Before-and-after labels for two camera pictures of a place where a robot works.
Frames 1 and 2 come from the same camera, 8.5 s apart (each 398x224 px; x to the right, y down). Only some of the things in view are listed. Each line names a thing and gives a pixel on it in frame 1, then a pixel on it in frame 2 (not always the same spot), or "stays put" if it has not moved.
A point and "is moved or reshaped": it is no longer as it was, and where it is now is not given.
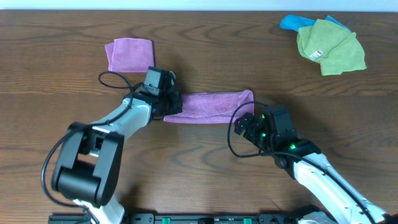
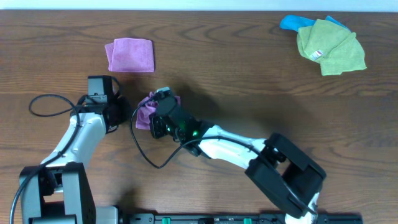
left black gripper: [173, 98] → [116, 112]
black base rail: [190, 218] stays put
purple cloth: [212, 107] is moved or reshaped
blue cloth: [293, 22] stays put
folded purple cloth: [130, 55] stays put
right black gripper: [249, 134] → [155, 130]
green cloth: [336, 49] stays put
